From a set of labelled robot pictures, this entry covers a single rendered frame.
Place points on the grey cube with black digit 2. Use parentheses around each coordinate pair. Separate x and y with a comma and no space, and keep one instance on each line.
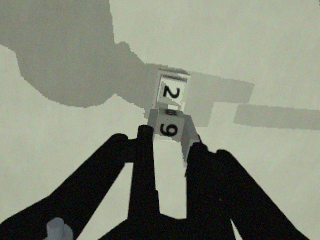
(171,90)

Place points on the white cube with black number 6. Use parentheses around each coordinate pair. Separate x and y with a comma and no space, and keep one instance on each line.
(169,125)

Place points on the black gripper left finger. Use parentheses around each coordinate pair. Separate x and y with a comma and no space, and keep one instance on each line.
(66,211)

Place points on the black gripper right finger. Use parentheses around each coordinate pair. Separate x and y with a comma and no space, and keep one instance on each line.
(254,214)

